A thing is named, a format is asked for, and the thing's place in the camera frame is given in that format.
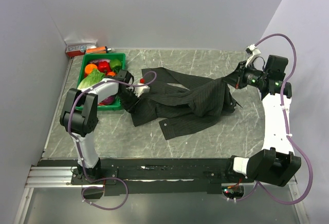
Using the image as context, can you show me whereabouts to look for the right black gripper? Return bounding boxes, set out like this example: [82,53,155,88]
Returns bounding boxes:
[222,61,267,89]

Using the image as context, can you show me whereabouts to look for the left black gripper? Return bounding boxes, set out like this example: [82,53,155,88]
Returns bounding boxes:
[116,89,142,115]

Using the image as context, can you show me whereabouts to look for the black pinstriped shirt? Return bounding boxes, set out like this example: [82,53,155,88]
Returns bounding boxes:
[131,67,238,140]

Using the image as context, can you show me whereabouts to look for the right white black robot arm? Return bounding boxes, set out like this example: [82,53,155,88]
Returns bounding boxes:
[223,55,301,187]

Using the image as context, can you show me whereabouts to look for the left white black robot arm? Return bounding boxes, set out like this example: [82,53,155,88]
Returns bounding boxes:
[60,70,150,184]

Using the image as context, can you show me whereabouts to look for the green plastic basket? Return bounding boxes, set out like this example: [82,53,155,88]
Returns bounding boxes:
[77,52,126,111]

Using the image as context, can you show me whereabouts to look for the purple onion toy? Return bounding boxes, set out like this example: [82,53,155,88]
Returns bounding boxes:
[102,96,116,105]

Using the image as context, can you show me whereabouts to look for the small orange pumpkin toy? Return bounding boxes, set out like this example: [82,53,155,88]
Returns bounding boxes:
[107,71,116,77]

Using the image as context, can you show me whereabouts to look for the green bell pepper toy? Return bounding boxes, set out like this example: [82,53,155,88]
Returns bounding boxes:
[109,59,122,72]

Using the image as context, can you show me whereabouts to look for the napa cabbage toy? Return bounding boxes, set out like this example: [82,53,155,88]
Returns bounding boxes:
[77,69,105,90]

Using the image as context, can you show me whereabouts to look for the red bell pepper toy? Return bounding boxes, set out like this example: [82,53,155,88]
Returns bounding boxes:
[98,61,112,74]

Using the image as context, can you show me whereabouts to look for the orange fruit toy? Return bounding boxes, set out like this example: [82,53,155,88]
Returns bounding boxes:
[84,64,98,75]

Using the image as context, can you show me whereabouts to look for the orange glue tube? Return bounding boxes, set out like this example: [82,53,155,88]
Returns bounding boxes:
[85,46,112,54]

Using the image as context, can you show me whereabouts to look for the red white cardboard box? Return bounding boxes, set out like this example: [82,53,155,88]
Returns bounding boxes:
[65,43,97,58]

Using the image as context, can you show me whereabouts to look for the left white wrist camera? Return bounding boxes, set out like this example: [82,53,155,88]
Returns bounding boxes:
[129,78,150,98]

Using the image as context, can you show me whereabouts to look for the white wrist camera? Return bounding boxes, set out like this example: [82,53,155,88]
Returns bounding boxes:
[245,44,261,67]
[129,78,150,98]

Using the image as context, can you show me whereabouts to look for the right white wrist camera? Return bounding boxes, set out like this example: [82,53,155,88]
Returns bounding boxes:
[245,44,261,67]

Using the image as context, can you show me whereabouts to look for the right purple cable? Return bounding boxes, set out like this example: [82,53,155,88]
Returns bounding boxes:
[226,33,314,206]

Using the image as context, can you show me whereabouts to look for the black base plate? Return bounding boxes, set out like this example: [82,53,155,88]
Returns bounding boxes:
[38,158,285,197]

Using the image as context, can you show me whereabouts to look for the aluminium rail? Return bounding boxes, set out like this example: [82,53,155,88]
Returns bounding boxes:
[25,164,298,189]

